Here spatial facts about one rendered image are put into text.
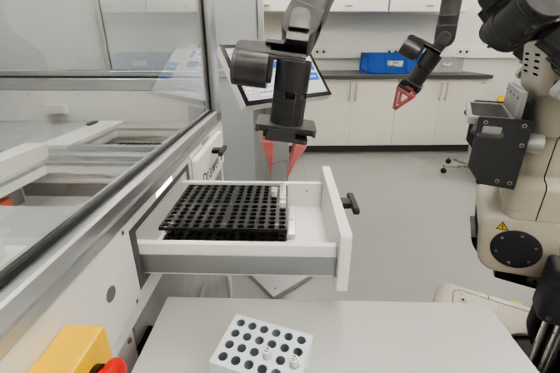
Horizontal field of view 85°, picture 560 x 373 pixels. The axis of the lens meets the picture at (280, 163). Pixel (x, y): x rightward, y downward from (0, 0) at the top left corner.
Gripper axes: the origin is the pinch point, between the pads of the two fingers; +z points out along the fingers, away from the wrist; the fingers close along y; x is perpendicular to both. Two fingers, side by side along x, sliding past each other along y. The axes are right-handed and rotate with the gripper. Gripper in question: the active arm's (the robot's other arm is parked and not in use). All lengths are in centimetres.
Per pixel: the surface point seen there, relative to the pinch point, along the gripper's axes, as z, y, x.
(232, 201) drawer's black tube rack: 9.0, -8.7, 1.5
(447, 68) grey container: -4, 187, 325
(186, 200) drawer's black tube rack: 10.1, -18.0, 1.7
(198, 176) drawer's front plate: 12.8, -19.6, 17.3
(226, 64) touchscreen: -7, -26, 85
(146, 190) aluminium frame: 3.8, -22.2, -6.6
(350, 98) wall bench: 38, 75, 292
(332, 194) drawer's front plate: 3.8, 10.4, -0.4
